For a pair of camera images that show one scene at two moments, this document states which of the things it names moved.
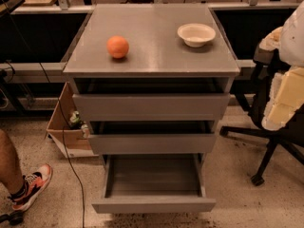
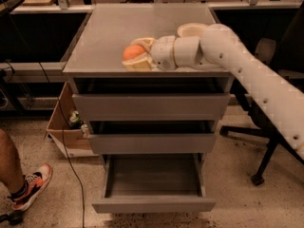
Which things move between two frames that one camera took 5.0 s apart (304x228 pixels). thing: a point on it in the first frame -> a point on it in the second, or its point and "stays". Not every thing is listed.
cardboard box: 71,142 stays
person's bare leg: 10,175 stays
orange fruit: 118,47 -> 132,50
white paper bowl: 196,34 stays
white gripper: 294,43 -> 161,53
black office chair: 255,98 stays
